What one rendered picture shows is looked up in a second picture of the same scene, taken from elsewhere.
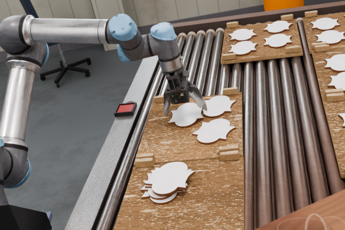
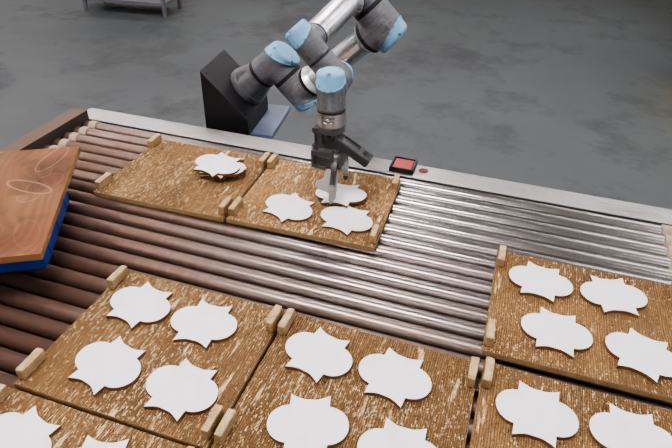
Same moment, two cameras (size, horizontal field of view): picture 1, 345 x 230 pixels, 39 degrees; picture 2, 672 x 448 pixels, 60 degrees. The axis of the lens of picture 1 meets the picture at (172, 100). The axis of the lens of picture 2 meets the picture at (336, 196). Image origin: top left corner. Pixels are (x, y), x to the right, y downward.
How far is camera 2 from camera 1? 215 cm
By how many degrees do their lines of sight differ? 78
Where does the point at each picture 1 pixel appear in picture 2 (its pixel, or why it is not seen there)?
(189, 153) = (261, 188)
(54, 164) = not seen: hidden behind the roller
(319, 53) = (462, 368)
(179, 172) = (219, 168)
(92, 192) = (260, 143)
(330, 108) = (258, 310)
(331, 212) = (40, 199)
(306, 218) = (50, 187)
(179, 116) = (340, 189)
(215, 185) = (194, 194)
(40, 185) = not seen: hidden behind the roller
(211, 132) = (285, 204)
